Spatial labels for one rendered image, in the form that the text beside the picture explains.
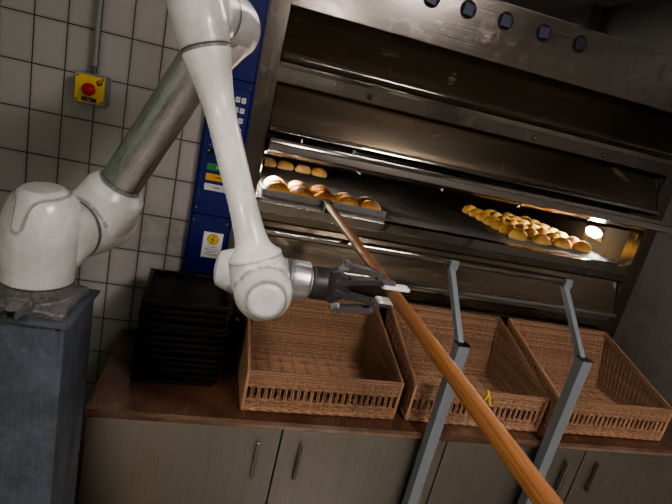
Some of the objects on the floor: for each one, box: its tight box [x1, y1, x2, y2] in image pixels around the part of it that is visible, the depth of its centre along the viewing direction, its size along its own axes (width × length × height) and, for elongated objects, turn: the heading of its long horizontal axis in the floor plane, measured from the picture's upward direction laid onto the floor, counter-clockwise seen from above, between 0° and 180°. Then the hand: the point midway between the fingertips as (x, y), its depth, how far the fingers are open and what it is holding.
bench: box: [78, 329, 672, 504], centre depth 208 cm, size 56×242×58 cm, turn 63°
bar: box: [263, 225, 594, 504], centre depth 176 cm, size 31×127×118 cm, turn 63°
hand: (392, 294), depth 116 cm, fingers closed on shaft, 3 cm apart
